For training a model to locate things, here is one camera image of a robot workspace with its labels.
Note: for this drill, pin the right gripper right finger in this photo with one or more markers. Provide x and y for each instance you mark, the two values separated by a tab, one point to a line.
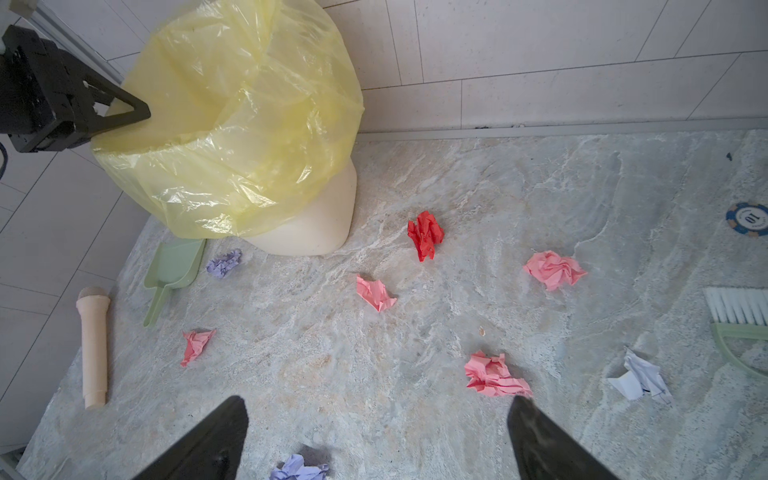
543	450

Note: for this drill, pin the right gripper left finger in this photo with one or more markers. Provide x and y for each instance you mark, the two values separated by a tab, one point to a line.
211	450

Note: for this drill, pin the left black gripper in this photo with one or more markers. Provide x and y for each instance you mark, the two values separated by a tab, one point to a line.
52	101

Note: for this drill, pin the purple paper scrap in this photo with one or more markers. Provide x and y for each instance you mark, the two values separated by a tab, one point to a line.
294	468
219	267

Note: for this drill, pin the beige bin yellow bag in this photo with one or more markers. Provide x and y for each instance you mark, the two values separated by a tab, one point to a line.
255	108

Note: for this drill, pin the green dustpan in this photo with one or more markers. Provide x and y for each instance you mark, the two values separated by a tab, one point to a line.
174	266

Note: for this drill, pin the green hand brush white bristles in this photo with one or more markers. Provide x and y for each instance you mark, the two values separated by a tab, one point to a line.
737	313

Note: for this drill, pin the pink paper scrap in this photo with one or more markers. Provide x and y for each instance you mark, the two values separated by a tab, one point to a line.
554	270
196	342
490	376
375	294

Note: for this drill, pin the pink paper scrap left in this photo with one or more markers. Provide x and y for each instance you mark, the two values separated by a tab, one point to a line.
196	342

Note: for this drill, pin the white paper scrap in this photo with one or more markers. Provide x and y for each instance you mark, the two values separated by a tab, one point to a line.
641	378

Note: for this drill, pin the pink paper scrap far right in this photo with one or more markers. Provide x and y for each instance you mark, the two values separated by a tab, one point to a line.
554	270

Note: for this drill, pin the beige rolling pin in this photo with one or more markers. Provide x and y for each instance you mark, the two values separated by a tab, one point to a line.
92	305

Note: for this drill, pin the pink paper scrap centre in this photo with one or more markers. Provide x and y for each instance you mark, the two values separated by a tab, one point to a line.
375	294

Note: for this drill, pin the red paper scrap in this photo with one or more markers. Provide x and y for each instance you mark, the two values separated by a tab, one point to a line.
426	234

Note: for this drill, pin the poker chip on table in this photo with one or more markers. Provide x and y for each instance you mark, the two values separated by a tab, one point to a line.
749	219

